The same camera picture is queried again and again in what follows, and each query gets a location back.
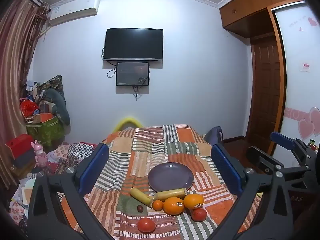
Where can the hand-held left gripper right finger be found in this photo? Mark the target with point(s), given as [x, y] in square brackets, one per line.
[225, 167]

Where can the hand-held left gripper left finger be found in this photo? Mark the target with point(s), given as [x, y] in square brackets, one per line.
[96, 165]

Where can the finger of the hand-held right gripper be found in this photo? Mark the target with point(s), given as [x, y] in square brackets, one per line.
[262, 158]
[282, 138]

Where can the orange with sticker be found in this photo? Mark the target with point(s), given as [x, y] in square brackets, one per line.
[173, 206]
[193, 201]

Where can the red tomato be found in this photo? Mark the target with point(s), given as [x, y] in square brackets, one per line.
[146, 225]
[199, 214]

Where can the yellow banana piece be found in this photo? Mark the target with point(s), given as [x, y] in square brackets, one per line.
[171, 193]
[141, 196]

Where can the purple plate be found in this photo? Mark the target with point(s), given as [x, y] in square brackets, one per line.
[170, 177]

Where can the checkered floral quilt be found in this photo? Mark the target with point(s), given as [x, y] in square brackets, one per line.
[67, 155]

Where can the purple chair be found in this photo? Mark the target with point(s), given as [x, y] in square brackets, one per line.
[213, 136]

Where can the brown wooden door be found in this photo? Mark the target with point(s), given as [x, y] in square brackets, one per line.
[266, 92]

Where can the striped patchwork blanket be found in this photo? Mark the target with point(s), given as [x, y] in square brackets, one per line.
[145, 155]

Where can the pink plush bunny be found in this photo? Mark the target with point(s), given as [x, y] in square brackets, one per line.
[40, 155]

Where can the white wardrobe door with hearts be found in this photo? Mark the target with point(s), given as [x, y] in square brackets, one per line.
[300, 80]

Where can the small dark red jujube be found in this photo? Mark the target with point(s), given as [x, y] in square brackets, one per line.
[140, 208]

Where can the small tangerine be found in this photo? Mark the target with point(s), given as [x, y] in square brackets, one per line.
[158, 205]

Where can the grey plush toy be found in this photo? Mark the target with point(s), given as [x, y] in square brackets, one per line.
[56, 100]

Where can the red box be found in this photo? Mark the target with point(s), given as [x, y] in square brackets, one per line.
[20, 143]

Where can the red plastic bag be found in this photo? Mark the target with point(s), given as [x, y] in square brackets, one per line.
[28, 107]

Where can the dark floral bag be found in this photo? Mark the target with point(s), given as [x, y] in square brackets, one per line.
[53, 82]

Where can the striped brown curtain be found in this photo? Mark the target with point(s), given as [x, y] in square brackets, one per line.
[15, 67]

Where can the wooden overhead cabinet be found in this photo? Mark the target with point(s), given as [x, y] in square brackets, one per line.
[250, 7]

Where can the white air conditioner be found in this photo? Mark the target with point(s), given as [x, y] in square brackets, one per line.
[75, 10]

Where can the small black wall monitor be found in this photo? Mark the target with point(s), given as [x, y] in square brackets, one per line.
[132, 73]

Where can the black wall television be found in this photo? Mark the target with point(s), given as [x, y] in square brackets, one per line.
[133, 43]

